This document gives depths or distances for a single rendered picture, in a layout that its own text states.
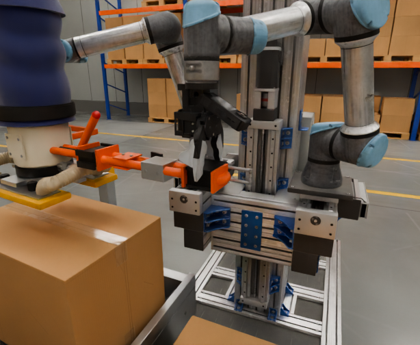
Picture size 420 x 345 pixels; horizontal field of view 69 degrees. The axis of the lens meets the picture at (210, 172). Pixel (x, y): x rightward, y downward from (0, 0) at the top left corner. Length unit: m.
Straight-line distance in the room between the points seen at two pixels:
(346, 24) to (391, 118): 7.02
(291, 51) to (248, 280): 1.06
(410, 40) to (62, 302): 7.66
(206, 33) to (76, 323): 0.79
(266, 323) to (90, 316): 1.03
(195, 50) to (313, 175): 0.71
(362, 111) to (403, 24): 6.90
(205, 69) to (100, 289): 0.68
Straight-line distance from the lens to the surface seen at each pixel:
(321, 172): 1.19
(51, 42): 1.03
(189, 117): 0.67
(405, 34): 7.91
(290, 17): 0.98
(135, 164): 0.80
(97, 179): 1.08
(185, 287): 1.34
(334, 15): 1.00
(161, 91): 9.04
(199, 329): 1.27
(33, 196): 0.99
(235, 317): 1.80
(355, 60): 1.01
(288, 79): 1.34
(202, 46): 0.65
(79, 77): 12.58
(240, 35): 0.70
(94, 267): 0.94
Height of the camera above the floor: 1.45
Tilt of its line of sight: 18 degrees down
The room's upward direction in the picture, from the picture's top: straight up
